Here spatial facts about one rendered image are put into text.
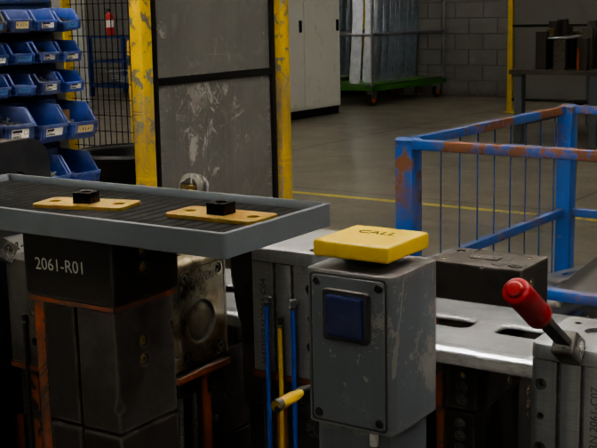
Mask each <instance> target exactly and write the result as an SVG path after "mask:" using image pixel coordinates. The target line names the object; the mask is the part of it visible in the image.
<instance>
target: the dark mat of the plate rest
mask: <svg viewBox="0 0 597 448"><path fill-rule="evenodd" d="M82 189H89V190H99V196H100V198H103V199H124V200H140V205H138V206H135V207H132V208H131V209H128V210H125V211H121V212H105V211H86V210H66V209H46V208H34V207H33V203H36V202H40V201H43V200H45V199H48V198H52V197H73V192H76V191H79V190H82ZM211 201H214V200H205V199H196V198H186V197H177V196H159V195H150V194H141V193H132V192H123V191H114V190H104V189H95V188H78V187H68V186H59V185H49V184H40V183H30V182H21V181H12V180H7V181H2V182H0V207H8V208H16V209H23V210H31V211H39V212H54V213H61V214H69V215H76V216H84V217H93V218H100V219H108V220H122V221H130V222H138V223H146V224H153V225H161V226H169V227H176V228H191V229H199V230H207V231H214V232H227V231H230V230H233V229H237V228H242V227H245V225H236V224H227V223H219V222H210V221H201V220H184V219H175V218H168V217H166V213H167V212H171V211H174V210H178V209H181V208H185V207H188V206H205V207H206V203H208V202H211ZM235 209H236V210H244V211H254V212H272V213H277V217H279V216H283V215H285V214H289V213H292V212H297V211H300V210H304V209H297V208H288V207H279V206H269V205H260V204H242V203H235Z"/></svg>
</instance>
